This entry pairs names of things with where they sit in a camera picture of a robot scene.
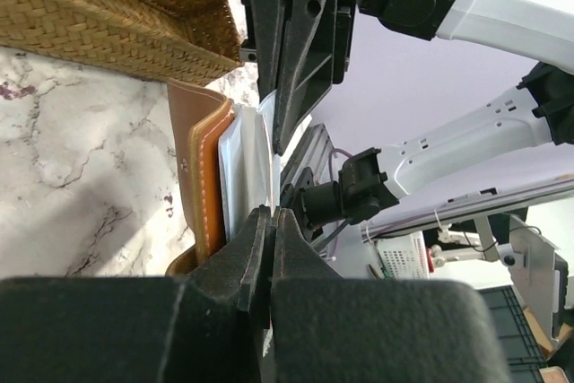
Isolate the brown leather card holder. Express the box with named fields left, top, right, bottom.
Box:
left=164, top=76, right=282, bottom=276

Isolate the woven wicker divided tray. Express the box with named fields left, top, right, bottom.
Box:
left=1, top=0, right=240, bottom=85

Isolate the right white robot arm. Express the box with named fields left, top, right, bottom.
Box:
left=241, top=0, right=573, bottom=228

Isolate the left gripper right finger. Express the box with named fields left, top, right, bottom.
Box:
left=271, top=210, right=510, bottom=382

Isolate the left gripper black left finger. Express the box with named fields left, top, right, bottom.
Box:
left=1, top=207, right=271, bottom=382

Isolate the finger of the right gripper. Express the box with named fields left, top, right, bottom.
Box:
left=240, top=0, right=292, bottom=98
left=273, top=0, right=354, bottom=154

